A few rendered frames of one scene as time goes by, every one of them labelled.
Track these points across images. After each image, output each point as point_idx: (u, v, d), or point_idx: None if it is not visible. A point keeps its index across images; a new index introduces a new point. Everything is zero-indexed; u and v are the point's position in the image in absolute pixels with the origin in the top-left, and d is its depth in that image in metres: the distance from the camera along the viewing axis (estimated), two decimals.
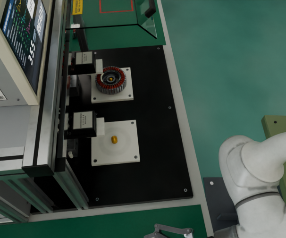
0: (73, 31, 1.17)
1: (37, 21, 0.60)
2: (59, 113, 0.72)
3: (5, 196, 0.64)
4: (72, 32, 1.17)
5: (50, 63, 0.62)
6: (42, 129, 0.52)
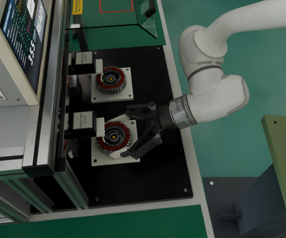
0: (73, 31, 1.17)
1: (37, 21, 0.60)
2: (59, 113, 0.72)
3: (5, 196, 0.64)
4: (72, 32, 1.17)
5: (50, 63, 0.62)
6: (42, 129, 0.52)
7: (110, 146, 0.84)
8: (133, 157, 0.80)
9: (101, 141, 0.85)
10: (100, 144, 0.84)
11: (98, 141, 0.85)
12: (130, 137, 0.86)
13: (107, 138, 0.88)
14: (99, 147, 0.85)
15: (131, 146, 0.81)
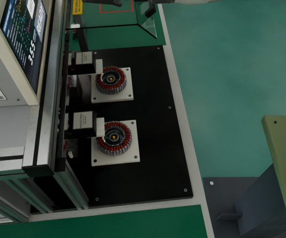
0: (73, 31, 1.17)
1: (37, 21, 0.60)
2: (59, 113, 0.72)
3: (5, 196, 0.64)
4: (72, 32, 1.17)
5: (50, 63, 0.62)
6: (42, 129, 0.52)
7: (110, 146, 0.84)
8: None
9: (101, 141, 0.85)
10: (100, 144, 0.84)
11: (98, 141, 0.85)
12: (130, 137, 0.86)
13: (107, 138, 0.88)
14: (99, 147, 0.85)
15: None
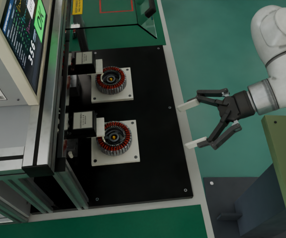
0: (73, 31, 1.17)
1: (37, 21, 0.60)
2: (59, 113, 0.72)
3: (5, 196, 0.64)
4: (72, 32, 1.17)
5: (50, 63, 0.62)
6: (42, 129, 0.52)
7: (110, 146, 0.84)
8: (198, 92, 0.88)
9: (101, 141, 0.85)
10: (100, 144, 0.84)
11: (98, 141, 0.85)
12: (130, 137, 0.86)
13: (107, 138, 0.88)
14: (99, 147, 0.85)
15: (202, 102, 0.87)
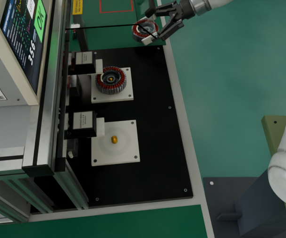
0: (73, 31, 1.17)
1: (37, 21, 0.60)
2: (59, 113, 0.72)
3: (5, 196, 0.64)
4: (72, 32, 1.17)
5: (50, 63, 0.62)
6: (42, 129, 0.52)
7: (143, 34, 1.09)
8: (156, 10, 1.15)
9: (136, 31, 1.09)
10: (135, 33, 1.09)
11: (133, 31, 1.10)
12: (158, 29, 1.10)
13: (140, 31, 1.12)
14: (134, 36, 1.09)
15: (158, 16, 1.13)
